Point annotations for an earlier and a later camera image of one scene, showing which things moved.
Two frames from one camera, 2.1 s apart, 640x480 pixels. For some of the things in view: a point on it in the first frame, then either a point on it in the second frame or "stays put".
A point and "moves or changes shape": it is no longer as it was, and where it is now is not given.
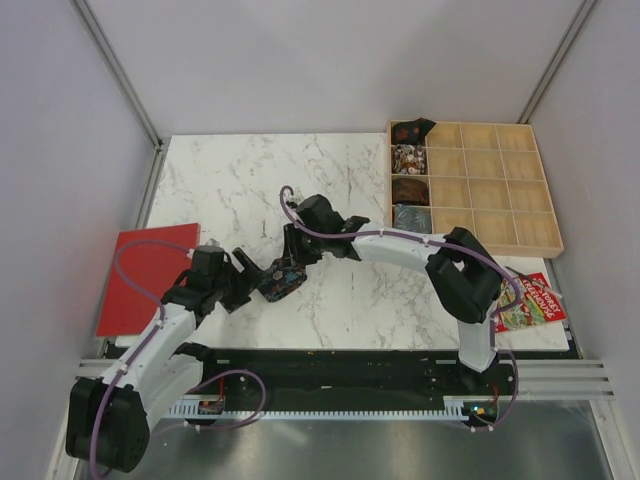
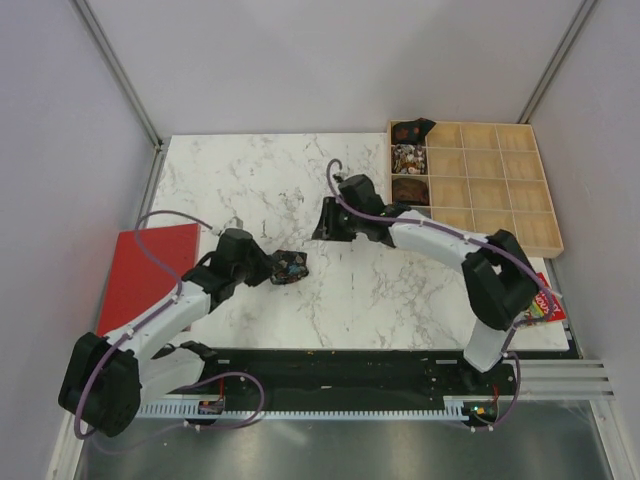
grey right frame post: (556, 62) stays put
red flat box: (126, 311) stays put
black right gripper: (292, 250) -> (327, 229)
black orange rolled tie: (411, 132) stays put
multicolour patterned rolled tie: (408, 159) stays put
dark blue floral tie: (281, 278) moves or changes shape
